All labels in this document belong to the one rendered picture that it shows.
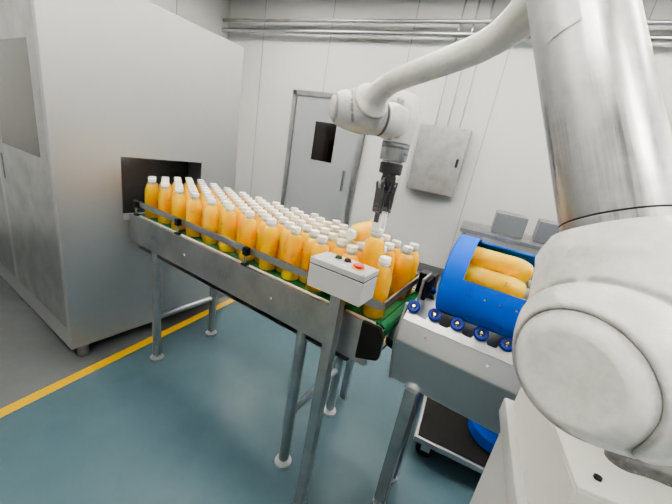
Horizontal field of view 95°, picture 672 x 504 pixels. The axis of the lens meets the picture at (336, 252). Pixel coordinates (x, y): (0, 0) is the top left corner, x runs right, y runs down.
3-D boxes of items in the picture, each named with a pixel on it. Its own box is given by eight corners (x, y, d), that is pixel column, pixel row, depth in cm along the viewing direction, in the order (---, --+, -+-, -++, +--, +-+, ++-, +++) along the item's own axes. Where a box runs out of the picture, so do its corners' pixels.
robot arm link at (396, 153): (414, 147, 101) (409, 166, 103) (388, 143, 105) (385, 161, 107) (404, 144, 94) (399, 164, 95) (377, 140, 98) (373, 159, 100)
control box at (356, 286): (358, 307, 92) (365, 276, 89) (306, 284, 102) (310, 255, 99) (373, 297, 100) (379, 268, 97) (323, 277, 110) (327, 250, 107)
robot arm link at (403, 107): (400, 145, 106) (367, 138, 101) (410, 96, 102) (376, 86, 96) (419, 147, 97) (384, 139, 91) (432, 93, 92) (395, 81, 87)
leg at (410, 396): (381, 513, 133) (417, 396, 114) (370, 503, 135) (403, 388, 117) (387, 501, 137) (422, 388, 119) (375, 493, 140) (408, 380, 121)
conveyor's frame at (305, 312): (337, 519, 128) (383, 332, 101) (132, 345, 205) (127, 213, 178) (384, 440, 167) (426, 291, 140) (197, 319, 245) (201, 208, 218)
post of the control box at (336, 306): (300, 510, 128) (341, 295, 98) (293, 503, 130) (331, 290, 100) (306, 502, 132) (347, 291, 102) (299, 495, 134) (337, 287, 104)
